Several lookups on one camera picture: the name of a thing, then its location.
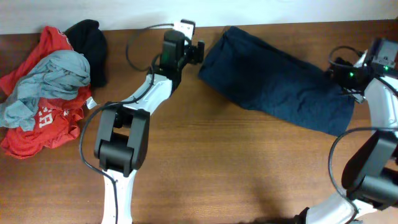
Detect grey t-shirt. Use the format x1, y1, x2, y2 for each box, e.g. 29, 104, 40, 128
1, 50, 90, 131

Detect red printed t-shirt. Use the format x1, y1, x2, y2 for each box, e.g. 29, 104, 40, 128
1, 26, 91, 159

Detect black garment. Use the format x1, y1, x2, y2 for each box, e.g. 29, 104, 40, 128
65, 19, 108, 88

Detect navy blue shorts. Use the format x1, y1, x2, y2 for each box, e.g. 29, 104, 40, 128
198, 27, 354, 136

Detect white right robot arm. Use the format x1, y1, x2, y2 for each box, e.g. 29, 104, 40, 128
292, 38, 397, 224

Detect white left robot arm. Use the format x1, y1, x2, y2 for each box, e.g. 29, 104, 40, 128
94, 28, 205, 223

